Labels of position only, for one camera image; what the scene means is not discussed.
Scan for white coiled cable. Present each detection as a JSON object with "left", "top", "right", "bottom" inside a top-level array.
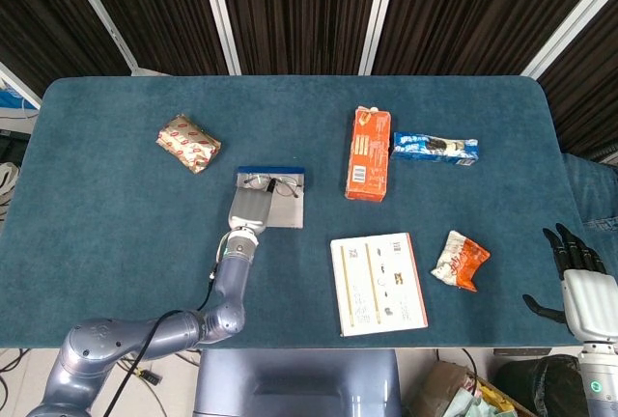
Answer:
[{"left": 0, "top": 160, "right": 20, "bottom": 210}]

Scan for black bag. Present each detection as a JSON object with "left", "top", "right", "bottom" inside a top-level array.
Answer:
[{"left": 492, "top": 353, "right": 585, "bottom": 417}]

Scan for blue cookie package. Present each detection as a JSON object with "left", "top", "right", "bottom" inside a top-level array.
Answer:
[{"left": 389, "top": 131, "right": 481, "bottom": 168}]

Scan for crumpled white orange snack bag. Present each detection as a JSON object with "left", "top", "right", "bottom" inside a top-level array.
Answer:
[{"left": 430, "top": 230, "right": 492, "bottom": 292}]

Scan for blue-grey robot torso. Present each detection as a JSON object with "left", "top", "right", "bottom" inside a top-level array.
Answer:
[{"left": 192, "top": 348, "right": 403, "bottom": 417}]

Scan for thin wire-rimmed eyeglasses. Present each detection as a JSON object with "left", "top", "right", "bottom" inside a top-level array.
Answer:
[{"left": 242, "top": 173, "right": 300, "bottom": 201}]

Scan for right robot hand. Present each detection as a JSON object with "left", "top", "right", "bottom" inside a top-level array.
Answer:
[{"left": 523, "top": 222, "right": 618, "bottom": 344}]

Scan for blue denim fabric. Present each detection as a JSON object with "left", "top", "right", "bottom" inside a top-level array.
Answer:
[{"left": 562, "top": 152, "right": 618, "bottom": 288}]

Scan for white red-edged booklet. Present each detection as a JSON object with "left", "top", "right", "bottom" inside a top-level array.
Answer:
[{"left": 329, "top": 232, "right": 430, "bottom": 338}]

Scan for orange carton box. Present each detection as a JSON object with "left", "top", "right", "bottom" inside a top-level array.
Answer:
[{"left": 344, "top": 105, "right": 393, "bottom": 204}]

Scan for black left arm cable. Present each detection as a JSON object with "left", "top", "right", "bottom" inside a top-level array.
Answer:
[{"left": 103, "top": 266, "right": 218, "bottom": 417}]

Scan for cardboard box with trash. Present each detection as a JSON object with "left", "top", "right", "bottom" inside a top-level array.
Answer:
[{"left": 409, "top": 361, "right": 537, "bottom": 417}]

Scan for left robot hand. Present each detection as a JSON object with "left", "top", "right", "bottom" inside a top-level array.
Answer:
[{"left": 227, "top": 178, "right": 277, "bottom": 236}]

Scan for blue glasses case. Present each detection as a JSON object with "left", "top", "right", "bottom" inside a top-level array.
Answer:
[{"left": 235, "top": 164, "right": 308, "bottom": 230}]

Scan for white partition post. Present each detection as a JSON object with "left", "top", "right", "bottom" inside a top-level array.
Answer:
[
  {"left": 520, "top": 0, "right": 618, "bottom": 78},
  {"left": 57, "top": 0, "right": 142, "bottom": 75},
  {"left": 196, "top": 0, "right": 242, "bottom": 75},
  {"left": 357, "top": 0, "right": 402, "bottom": 75}
]

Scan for blue felt table cloth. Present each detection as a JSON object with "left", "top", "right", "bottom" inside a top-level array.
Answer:
[{"left": 0, "top": 75, "right": 585, "bottom": 350}]

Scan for gold foil snack packet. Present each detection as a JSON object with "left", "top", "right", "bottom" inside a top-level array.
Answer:
[{"left": 155, "top": 113, "right": 223, "bottom": 175}]

